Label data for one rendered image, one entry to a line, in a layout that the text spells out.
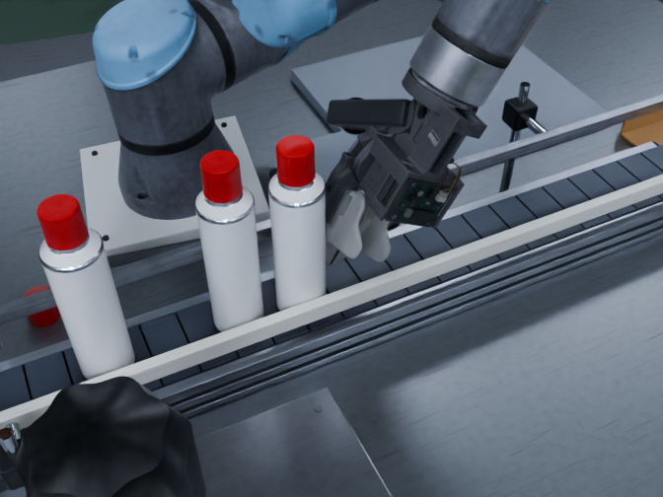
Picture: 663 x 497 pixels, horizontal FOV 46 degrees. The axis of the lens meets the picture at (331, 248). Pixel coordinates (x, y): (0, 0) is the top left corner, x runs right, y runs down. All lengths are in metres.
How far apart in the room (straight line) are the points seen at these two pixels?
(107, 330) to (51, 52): 0.74
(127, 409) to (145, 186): 0.62
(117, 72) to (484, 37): 0.41
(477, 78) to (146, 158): 0.43
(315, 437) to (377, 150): 0.26
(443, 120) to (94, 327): 0.35
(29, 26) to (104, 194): 2.30
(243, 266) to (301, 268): 0.06
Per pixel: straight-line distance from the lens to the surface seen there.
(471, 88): 0.68
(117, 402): 0.39
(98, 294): 0.69
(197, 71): 0.91
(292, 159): 0.67
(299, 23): 0.61
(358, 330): 0.81
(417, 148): 0.70
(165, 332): 0.81
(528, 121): 0.95
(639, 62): 1.37
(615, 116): 0.99
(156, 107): 0.90
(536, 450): 0.80
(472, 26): 0.67
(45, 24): 3.31
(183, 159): 0.95
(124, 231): 0.98
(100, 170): 1.09
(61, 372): 0.81
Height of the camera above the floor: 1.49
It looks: 44 degrees down
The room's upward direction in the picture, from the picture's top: straight up
